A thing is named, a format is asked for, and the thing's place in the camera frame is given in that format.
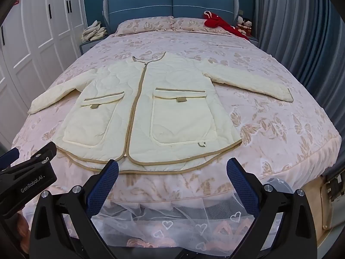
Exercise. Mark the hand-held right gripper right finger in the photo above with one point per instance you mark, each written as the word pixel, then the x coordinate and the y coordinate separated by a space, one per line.
pixel 242 186

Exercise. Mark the grey curtain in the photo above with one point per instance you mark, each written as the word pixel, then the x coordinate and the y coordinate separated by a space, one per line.
pixel 296 32

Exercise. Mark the pink floral pillow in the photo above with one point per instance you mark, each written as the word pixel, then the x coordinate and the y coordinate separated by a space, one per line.
pixel 145 25
pixel 188 24

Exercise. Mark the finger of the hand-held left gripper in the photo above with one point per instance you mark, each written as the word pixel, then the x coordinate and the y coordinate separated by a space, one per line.
pixel 8 156
pixel 40 153

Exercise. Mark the white wardrobe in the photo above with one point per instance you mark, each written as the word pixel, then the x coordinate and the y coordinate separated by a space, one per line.
pixel 27 45

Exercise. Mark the white lace bed skirt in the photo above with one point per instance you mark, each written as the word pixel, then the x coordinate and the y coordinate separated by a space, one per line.
pixel 161 221

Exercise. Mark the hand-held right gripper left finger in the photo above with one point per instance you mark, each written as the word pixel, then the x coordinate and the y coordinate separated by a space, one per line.
pixel 103 186

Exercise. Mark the bed with floral cover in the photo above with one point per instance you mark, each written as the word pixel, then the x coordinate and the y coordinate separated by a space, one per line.
pixel 269 108

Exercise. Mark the cream quilted jacket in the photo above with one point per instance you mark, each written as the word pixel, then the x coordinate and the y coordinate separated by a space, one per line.
pixel 167 86

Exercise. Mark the cream folded cloth pile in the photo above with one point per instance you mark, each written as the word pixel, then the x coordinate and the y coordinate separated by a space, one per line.
pixel 93 31

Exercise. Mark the blue upholstered headboard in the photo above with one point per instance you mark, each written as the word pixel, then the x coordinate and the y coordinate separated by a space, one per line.
pixel 161 5

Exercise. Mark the blue nightstand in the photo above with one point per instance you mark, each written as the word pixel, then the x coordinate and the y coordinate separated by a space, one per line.
pixel 254 41
pixel 89 47

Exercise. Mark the metal bed bracket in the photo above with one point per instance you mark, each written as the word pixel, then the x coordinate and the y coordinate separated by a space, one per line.
pixel 334 188

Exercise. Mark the small plush doll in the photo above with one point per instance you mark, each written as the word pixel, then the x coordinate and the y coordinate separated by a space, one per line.
pixel 247 25
pixel 240 20

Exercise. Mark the red paper door decoration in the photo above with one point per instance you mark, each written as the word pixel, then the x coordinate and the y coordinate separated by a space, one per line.
pixel 16 1

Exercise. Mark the red garment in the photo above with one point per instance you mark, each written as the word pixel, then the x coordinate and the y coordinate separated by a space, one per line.
pixel 215 23

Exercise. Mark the beige bed frame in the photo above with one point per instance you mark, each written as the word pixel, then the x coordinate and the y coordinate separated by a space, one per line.
pixel 318 207

